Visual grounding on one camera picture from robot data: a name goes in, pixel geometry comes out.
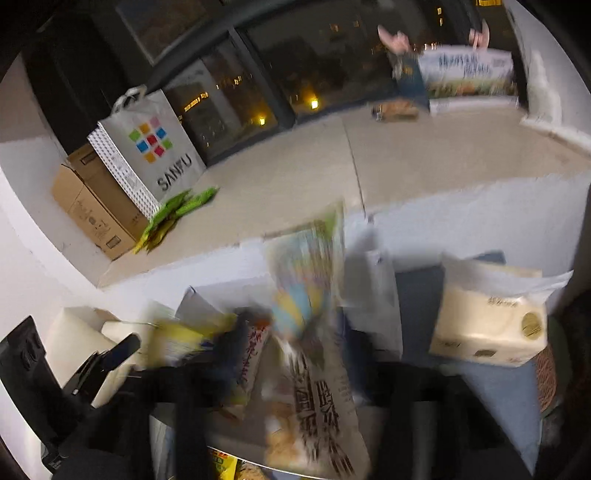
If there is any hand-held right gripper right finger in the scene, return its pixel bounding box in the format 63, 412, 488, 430
341, 309, 468, 467

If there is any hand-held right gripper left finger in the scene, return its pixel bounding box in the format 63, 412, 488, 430
136, 318, 252, 480

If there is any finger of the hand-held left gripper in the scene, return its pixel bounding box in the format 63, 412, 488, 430
62, 333, 141, 408

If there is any yellow snack packet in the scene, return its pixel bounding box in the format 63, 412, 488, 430
150, 314, 236, 367

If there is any red print snack packet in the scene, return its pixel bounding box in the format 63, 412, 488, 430
228, 318, 274, 418

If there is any white cardboard box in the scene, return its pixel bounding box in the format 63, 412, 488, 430
152, 247, 404, 480

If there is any orange cracker packet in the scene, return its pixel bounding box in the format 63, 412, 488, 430
265, 330, 372, 478

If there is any colourful snack packet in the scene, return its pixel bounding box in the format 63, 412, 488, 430
264, 203, 348, 340

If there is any cream sofa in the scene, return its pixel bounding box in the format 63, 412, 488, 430
46, 307, 155, 409

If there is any cream tissue pack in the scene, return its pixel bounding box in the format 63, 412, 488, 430
428, 256, 574, 369

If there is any brown stone counter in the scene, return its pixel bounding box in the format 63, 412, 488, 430
534, 344, 571, 414

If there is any pile of green snack packets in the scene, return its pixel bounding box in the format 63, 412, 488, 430
134, 187, 219, 254

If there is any brown cardboard box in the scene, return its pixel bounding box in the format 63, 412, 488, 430
51, 143, 151, 261

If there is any white shopping bag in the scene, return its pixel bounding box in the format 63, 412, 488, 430
88, 85, 207, 217

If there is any brown snack packet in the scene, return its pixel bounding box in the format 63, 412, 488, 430
373, 100, 419, 121

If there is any dark blue bag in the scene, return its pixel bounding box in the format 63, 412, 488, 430
392, 48, 431, 114

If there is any printed white carton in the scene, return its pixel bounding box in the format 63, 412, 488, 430
418, 45, 520, 114

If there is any pink plastic item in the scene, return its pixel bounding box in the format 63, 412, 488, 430
378, 24, 409, 52
468, 21, 491, 49

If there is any dark window frame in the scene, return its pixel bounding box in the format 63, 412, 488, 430
23, 0, 527, 167

